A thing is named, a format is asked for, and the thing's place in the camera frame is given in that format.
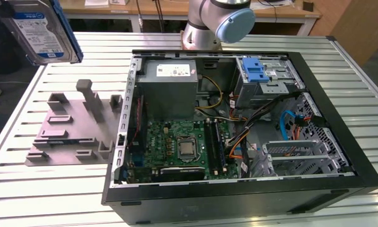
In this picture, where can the blue plastic drive latch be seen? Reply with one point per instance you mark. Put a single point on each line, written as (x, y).
(255, 69)

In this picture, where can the hard disk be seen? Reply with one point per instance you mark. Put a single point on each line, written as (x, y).
(40, 35)

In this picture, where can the metal optical drive cage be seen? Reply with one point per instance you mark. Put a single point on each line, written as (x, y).
(271, 88)

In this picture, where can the white paper sheet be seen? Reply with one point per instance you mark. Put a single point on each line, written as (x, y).
(96, 2)

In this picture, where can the green motherboard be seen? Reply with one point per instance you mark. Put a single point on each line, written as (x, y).
(164, 146)

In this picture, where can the wooden desk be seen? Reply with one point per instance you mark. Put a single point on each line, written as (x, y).
(120, 9)

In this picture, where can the small white paper label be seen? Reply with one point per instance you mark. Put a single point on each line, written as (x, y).
(118, 2)

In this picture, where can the grey power supply unit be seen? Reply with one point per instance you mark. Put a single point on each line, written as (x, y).
(167, 94)

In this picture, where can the silver CPU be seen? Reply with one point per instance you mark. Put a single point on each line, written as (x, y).
(187, 149)

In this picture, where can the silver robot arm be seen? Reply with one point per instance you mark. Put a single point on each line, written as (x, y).
(204, 26)

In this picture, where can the RAM stick on rack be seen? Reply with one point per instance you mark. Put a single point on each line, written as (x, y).
(63, 142)

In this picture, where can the metal disk bay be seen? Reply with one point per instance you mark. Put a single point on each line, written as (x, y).
(299, 163)

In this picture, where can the black PC case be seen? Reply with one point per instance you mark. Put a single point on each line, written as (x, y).
(240, 196)

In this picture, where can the brown wooden cabinet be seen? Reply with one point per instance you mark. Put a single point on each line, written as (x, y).
(359, 23)

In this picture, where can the black graphics card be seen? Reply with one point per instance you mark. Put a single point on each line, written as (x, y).
(180, 171)

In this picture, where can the grey parts rack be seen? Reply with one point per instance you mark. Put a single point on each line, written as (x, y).
(75, 132)

